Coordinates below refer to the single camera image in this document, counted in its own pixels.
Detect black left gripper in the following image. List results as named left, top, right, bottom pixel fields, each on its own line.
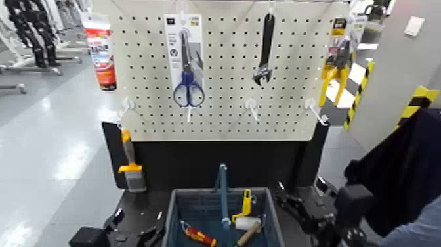
left=103, top=207, right=165, bottom=247

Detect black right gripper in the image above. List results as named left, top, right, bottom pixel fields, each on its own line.
left=275, top=176, right=340, bottom=235

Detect blue grey plastic crate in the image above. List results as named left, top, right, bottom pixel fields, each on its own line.
left=161, top=187, right=286, bottom=247

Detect red yellow screwdriver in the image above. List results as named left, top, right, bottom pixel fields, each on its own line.
left=179, top=219, right=219, bottom=247

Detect black back panel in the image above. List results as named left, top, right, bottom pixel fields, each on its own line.
left=102, top=121, right=331, bottom=192

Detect narrow yellow black hazard strip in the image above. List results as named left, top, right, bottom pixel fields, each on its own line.
left=343, top=61, right=375, bottom=131

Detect white pegboard panel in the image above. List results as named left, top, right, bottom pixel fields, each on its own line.
left=109, top=0, right=350, bottom=142

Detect wide yellow black hazard strip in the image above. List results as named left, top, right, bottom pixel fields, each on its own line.
left=396, top=85, right=441, bottom=130

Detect black adjustable wrench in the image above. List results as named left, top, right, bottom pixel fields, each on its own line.
left=252, top=12, right=276, bottom=86

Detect red white hanging package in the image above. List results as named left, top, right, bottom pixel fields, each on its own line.
left=82, top=18, right=118, bottom=91

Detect pliers packaging card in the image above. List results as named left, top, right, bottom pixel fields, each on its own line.
left=325, top=15, right=368, bottom=70

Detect grey metal stand base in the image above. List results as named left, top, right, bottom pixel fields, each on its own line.
left=0, top=55, right=83, bottom=77
left=0, top=82, right=28, bottom=95

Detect black robot on stand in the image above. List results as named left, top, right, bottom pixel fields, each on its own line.
left=5, top=0, right=63, bottom=68

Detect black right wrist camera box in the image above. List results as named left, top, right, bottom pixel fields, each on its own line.
left=335, top=184, right=375, bottom=221

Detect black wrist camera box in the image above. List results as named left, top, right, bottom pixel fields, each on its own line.
left=68, top=226, right=110, bottom=247
left=335, top=184, right=375, bottom=221

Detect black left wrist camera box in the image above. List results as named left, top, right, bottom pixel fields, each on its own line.
left=68, top=226, right=110, bottom=247

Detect yellow grey handled paint brush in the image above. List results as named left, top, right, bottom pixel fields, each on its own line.
left=117, top=128, right=147, bottom=192

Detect yellow handled paint roller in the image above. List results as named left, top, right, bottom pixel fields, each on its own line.
left=231, top=189, right=263, bottom=231

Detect blue crate carry handle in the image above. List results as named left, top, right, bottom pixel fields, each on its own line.
left=213, top=163, right=232, bottom=247

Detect yellow handled pliers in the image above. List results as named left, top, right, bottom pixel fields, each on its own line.
left=318, top=37, right=354, bottom=108

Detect blue handled scissors on card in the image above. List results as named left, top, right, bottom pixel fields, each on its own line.
left=163, top=13, right=205, bottom=91

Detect white wall plate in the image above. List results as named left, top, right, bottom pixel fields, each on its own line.
left=404, top=16, right=427, bottom=37

